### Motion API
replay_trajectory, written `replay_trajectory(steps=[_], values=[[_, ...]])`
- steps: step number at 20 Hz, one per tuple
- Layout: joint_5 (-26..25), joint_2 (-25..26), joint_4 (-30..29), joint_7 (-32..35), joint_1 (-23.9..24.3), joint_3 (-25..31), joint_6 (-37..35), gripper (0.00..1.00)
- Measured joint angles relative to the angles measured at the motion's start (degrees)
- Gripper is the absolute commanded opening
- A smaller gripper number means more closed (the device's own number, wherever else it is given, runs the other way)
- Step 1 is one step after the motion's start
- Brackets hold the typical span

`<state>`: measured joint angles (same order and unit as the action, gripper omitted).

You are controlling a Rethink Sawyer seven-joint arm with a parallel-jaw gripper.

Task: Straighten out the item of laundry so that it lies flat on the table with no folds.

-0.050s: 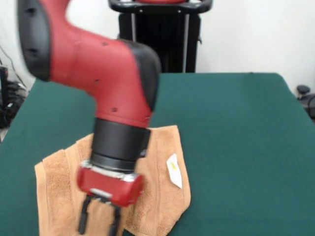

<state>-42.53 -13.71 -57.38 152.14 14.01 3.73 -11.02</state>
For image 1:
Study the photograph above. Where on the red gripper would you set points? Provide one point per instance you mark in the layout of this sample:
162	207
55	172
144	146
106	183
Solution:
108	184

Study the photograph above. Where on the tan terry towel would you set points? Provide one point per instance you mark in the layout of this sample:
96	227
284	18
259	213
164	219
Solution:
160	196

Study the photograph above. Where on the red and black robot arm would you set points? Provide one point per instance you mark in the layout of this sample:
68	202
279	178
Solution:
98	73

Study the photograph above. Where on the dark green table cloth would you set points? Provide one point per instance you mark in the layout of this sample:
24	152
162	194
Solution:
233	147

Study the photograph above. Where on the black office chair part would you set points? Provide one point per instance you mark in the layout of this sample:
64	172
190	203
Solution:
307	100

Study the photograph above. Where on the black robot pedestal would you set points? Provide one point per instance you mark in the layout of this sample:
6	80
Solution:
172	37

